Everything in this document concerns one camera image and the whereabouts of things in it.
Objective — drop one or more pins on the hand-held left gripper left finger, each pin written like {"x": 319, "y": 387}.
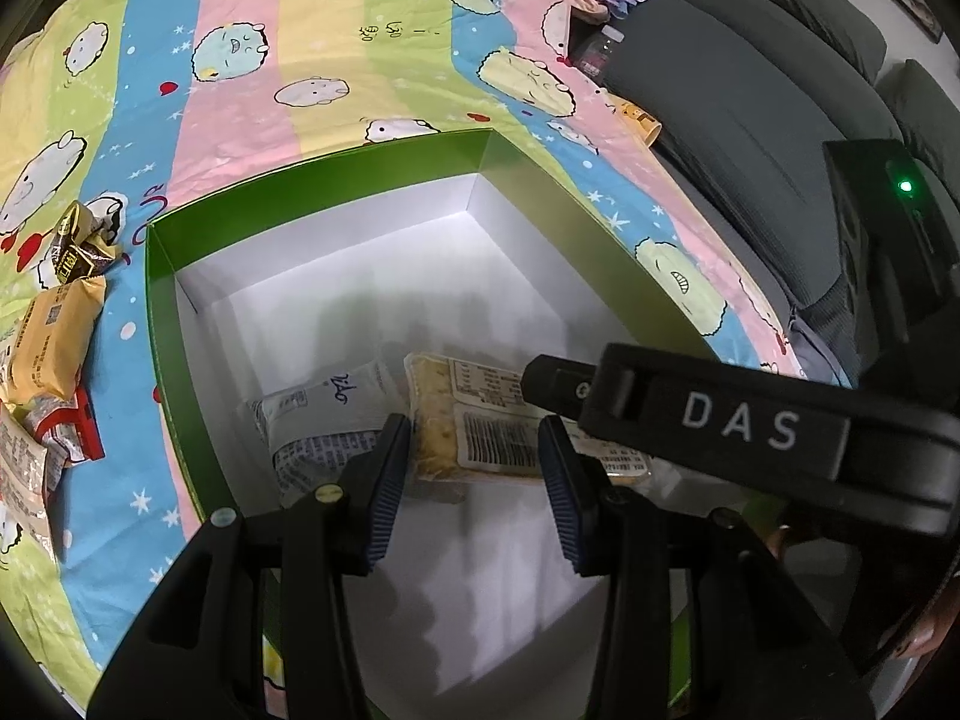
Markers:
{"x": 386, "y": 480}

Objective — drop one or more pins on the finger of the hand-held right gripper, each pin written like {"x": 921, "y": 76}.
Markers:
{"x": 570, "y": 386}

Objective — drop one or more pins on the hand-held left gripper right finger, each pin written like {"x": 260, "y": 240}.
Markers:
{"x": 562, "y": 495}

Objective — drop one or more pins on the clear yellow snack packet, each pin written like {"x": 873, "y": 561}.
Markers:
{"x": 450, "y": 420}

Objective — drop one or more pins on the green cardboard box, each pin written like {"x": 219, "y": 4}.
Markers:
{"x": 169, "y": 390}

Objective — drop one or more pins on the dark gold snack wrapper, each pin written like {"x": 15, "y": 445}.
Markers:
{"x": 75, "y": 219}
{"x": 79, "y": 261}

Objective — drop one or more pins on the person's right hand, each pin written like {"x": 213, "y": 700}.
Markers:
{"x": 926, "y": 639}

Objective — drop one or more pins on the plastic bottle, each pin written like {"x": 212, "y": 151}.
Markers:
{"x": 598, "y": 52}

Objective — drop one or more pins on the pale yellow snack packet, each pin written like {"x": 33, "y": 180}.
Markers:
{"x": 26, "y": 457}

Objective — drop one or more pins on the orange snack packet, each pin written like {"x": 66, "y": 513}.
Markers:
{"x": 52, "y": 337}

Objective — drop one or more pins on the printed striped blanket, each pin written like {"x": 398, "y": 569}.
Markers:
{"x": 337, "y": 52}

